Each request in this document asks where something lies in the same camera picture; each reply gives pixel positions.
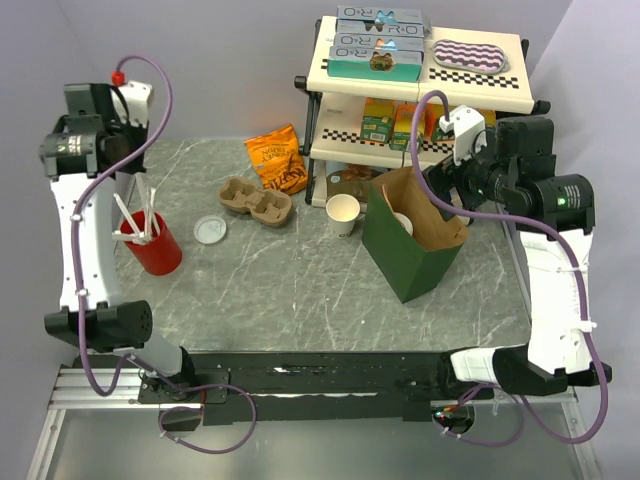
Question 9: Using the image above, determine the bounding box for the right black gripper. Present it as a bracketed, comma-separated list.
[422, 126, 516, 221]

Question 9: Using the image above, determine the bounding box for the brown paper bag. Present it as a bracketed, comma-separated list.
[366, 167, 469, 252]

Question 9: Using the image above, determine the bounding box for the white paper coffee cup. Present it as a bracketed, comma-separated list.
[393, 212, 414, 236]

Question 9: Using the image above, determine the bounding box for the brown cardboard cup carrier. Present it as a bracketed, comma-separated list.
[381, 184, 398, 219]

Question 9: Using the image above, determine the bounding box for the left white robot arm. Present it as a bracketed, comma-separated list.
[40, 81, 198, 402]

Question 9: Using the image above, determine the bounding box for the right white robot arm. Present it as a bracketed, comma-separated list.
[422, 107, 612, 399]

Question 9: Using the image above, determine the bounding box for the green juice carton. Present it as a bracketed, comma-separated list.
[360, 98, 395, 144]
[478, 109, 497, 127]
[426, 103, 454, 143]

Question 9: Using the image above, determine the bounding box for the dark green paper bag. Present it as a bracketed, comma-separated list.
[362, 212, 462, 303]

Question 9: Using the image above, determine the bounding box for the brown snack bag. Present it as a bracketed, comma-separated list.
[326, 164, 385, 203]

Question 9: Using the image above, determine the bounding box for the cream three-tier shelf rack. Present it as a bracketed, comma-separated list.
[294, 16, 550, 208]

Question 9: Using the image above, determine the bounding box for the red straw holder cup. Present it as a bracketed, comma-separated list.
[124, 213, 183, 276]

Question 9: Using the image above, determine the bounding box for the purple wavy pattern pouch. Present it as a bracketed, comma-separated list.
[431, 39, 510, 75]

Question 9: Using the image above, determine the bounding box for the teal front R&O box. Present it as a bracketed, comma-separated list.
[327, 46, 423, 83]

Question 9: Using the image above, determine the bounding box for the orange kettle chips bag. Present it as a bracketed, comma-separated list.
[244, 124, 309, 195]

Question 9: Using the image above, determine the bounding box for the grey back R&O box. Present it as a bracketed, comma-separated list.
[336, 5, 432, 38]

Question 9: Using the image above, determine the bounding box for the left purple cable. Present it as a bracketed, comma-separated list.
[70, 54, 257, 457]

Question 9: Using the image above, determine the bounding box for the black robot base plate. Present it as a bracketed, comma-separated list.
[72, 352, 496, 434]

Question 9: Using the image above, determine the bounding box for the aluminium rail frame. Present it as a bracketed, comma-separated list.
[27, 364, 601, 480]

